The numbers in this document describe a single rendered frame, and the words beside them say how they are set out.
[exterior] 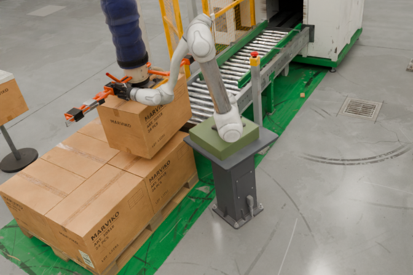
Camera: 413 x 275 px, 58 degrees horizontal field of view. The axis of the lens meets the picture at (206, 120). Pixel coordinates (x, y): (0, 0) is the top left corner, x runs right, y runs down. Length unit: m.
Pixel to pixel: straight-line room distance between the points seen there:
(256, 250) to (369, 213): 0.94
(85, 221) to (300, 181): 1.83
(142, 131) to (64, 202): 0.76
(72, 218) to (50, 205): 0.24
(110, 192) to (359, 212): 1.91
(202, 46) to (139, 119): 0.82
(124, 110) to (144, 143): 0.28
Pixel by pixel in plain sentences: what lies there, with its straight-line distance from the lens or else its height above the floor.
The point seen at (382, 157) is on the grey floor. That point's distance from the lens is 3.77.
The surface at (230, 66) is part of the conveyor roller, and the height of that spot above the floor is 0.55.
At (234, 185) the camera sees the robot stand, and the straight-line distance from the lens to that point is 2.80.
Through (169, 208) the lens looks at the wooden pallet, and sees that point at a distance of 3.28.
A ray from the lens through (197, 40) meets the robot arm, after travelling 1.98.
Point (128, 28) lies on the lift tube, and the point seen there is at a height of 1.56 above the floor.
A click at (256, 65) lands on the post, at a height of 0.94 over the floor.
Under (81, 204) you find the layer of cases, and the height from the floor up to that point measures 0.54.
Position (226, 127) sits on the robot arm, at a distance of 2.27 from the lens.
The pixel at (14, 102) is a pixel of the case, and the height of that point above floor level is 0.76.
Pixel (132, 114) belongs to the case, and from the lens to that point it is 2.58.
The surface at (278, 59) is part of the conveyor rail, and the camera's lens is 4.12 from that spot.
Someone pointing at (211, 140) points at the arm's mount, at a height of 0.84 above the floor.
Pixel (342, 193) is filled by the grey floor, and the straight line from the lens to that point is 3.36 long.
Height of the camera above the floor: 2.36
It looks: 34 degrees down
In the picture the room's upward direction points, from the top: 8 degrees counter-clockwise
